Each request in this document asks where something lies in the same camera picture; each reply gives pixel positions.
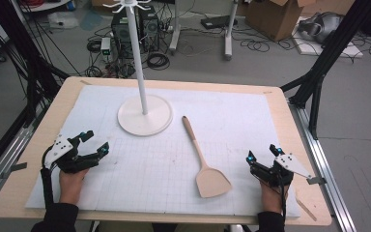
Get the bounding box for person's right hand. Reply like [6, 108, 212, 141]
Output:
[259, 180, 291, 215]

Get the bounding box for black flat device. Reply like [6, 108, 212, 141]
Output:
[200, 14, 239, 30]

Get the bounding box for person's left hand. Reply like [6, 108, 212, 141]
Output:
[58, 167, 91, 206]

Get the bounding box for white grid mat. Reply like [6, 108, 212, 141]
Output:
[24, 84, 301, 218]

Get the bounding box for small wooden stick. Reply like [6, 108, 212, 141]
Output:
[295, 190, 319, 222]

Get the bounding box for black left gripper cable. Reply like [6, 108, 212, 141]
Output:
[40, 144, 61, 210]

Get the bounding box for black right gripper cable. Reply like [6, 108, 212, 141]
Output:
[275, 173, 288, 220]

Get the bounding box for wooden spatula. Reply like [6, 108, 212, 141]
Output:
[181, 115, 233, 199]

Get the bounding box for black metal frame post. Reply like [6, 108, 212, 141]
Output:
[279, 0, 371, 141]
[0, 0, 71, 128]

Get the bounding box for cardboard box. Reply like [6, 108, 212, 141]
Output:
[244, 0, 320, 43]

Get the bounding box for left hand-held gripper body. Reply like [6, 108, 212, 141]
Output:
[43, 133, 100, 174]

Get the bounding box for white stand legs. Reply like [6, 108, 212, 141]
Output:
[168, 0, 240, 62]

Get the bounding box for grey bag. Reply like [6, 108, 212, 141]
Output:
[297, 11, 345, 44]

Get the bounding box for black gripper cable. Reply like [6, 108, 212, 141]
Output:
[275, 173, 288, 220]
[40, 144, 61, 210]

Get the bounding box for white rack stand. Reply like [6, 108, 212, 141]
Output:
[101, 0, 174, 137]

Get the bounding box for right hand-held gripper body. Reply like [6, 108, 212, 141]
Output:
[250, 152, 315, 189]

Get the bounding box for black computer tower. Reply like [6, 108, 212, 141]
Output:
[110, 5, 160, 60]

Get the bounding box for coiled black cable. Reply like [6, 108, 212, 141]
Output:
[146, 51, 171, 72]

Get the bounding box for white power adapter box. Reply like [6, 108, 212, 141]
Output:
[100, 36, 112, 56]

